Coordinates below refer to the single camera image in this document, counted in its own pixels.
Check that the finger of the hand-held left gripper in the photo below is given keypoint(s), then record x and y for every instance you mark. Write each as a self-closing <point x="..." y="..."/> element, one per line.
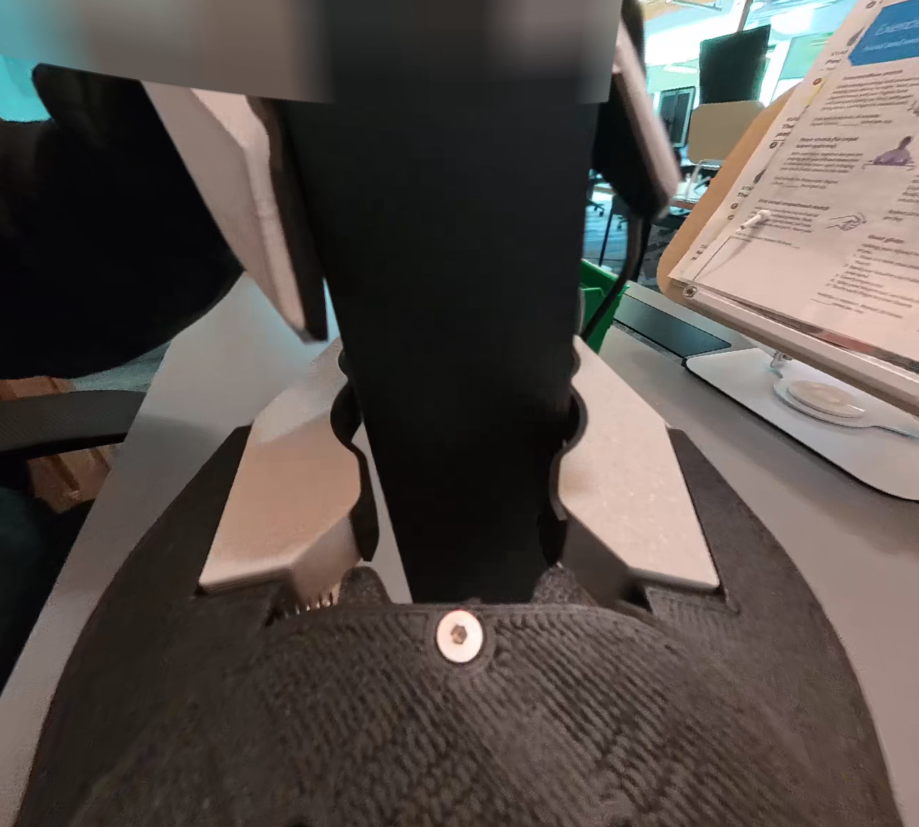
<point x="646" y="130"/>
<point x="244" y="209"/>

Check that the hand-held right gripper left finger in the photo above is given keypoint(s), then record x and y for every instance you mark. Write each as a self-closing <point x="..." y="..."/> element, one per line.
<point x="287" y="497"/>

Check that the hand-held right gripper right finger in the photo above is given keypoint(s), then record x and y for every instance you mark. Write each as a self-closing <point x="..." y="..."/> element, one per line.
<point x="632" y="497"/>

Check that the green storage bin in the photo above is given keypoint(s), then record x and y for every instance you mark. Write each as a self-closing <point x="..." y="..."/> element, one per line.
<point x="592" y="288"/>

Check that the black usb hub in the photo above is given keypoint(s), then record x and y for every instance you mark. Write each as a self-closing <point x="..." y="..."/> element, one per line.
<point x="459" y="339"/>

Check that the dark partition screen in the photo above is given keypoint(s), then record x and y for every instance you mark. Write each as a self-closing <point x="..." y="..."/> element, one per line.
<point x="732" y="62"/>

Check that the black desk pad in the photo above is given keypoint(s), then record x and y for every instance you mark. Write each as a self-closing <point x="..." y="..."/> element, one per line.
<point x="668" y="328"/>

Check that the instruction sheet display stand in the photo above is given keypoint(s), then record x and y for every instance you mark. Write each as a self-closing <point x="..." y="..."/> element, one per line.
<point x="825" y="195"/>

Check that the black chair armrest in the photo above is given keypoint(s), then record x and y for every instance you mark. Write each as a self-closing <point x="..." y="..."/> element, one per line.
<point x="64" y="421"/>

